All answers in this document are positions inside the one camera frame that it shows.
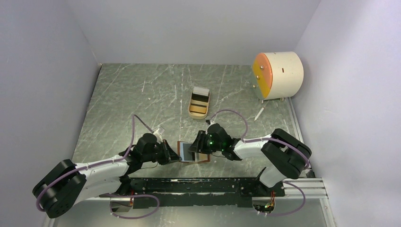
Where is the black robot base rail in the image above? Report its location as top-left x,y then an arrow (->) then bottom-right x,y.
113,176 -> 285,209

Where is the beige oval card tray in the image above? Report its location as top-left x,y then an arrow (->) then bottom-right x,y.
188,92 -> 210,120

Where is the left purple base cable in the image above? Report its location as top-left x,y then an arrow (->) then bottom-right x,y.
103,192 -> 161,220

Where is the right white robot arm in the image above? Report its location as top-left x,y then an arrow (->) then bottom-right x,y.
188,123 -> 312,196

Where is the stack of white cards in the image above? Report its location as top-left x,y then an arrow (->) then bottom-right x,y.
192,87 -> 210,96

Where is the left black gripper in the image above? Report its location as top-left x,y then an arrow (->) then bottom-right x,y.
142,139 -> 182,165

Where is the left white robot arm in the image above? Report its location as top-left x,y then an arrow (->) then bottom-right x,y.
32,133 -> 181,218

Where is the black card divider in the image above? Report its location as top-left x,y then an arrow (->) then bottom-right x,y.
191,93 -> 209,103

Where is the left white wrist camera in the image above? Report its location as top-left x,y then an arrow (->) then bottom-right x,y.
153,126 -> 165,135

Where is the white pen on table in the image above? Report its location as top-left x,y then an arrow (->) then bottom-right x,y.
254,107 -> 265,121

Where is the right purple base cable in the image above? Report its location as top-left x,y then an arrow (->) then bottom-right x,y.
257,180 -> 306,218

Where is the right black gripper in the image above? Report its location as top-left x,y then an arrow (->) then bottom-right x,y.
188,130 -> 223,155

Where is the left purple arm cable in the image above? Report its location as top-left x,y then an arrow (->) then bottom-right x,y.
35,114 -> 156,212

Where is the cream cylindrical cabinet orange door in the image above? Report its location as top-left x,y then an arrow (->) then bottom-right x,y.
252,52 -> 304,101

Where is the brown leather card holder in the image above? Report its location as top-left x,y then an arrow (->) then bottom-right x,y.
177,141 -> 210,164

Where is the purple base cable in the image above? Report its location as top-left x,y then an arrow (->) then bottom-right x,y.
257,180 -> 306,218
103,192 -> 161,220

